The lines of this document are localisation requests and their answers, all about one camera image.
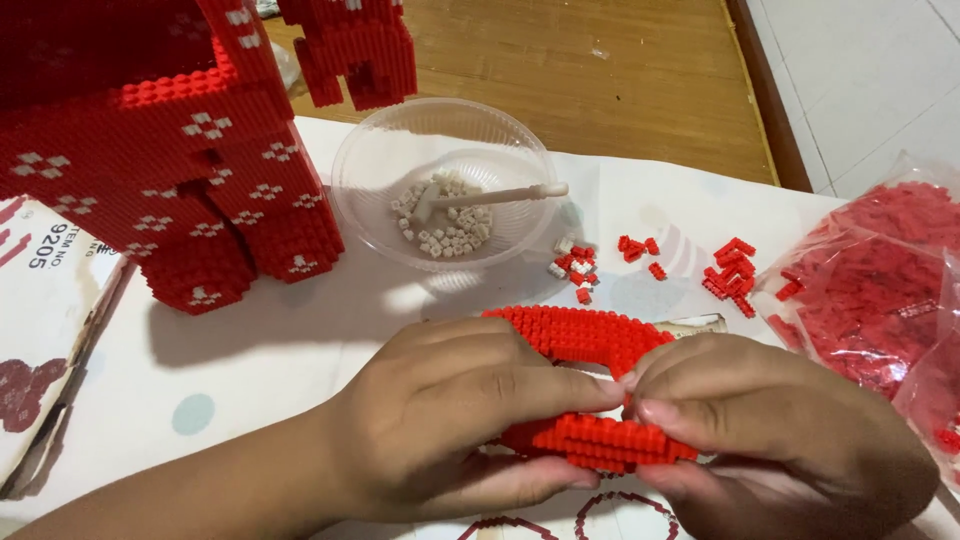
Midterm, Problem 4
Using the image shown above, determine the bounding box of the large red brick animal model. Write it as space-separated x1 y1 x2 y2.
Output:
0 0 419 316

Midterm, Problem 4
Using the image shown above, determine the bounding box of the heap of loose red bricks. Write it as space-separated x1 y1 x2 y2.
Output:
700 237 759 319

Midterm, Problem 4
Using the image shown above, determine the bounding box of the person's left hand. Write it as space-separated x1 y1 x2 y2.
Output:
328 315 628 525

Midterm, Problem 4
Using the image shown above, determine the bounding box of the white plastic brick tool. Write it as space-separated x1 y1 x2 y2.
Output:
410 181 570 226

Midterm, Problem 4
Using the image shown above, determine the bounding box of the crumpled clear plastic wrap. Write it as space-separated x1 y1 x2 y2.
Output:
268 40 303 94

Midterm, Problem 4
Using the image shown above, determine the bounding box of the clear bag of red bricks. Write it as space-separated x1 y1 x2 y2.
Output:
749 152 960 492

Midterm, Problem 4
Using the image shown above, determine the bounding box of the white printed instruction sheet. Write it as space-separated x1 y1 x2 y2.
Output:
0 115 960 540

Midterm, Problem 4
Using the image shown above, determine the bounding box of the white printed cardboard box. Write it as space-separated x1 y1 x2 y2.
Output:
0 195 138 501

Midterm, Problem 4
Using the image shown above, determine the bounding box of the mixed red white brick pile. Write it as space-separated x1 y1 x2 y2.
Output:
546 235 600 306

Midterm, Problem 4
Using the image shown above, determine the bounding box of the person's right hand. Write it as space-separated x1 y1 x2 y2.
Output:
621 333 941 540

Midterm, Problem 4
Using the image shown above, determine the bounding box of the small cluster of red bricks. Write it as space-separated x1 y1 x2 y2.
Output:
616 234 669 283

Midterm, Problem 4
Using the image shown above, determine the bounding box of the pile of small white bricks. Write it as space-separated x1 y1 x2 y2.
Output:
390 169 495 261

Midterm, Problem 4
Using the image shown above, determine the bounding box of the curved red brick assembly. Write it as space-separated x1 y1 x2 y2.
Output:
482 303 700 476

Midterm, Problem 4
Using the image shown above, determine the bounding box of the clear plastic bowl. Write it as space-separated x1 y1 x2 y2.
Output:
330 96 561 273

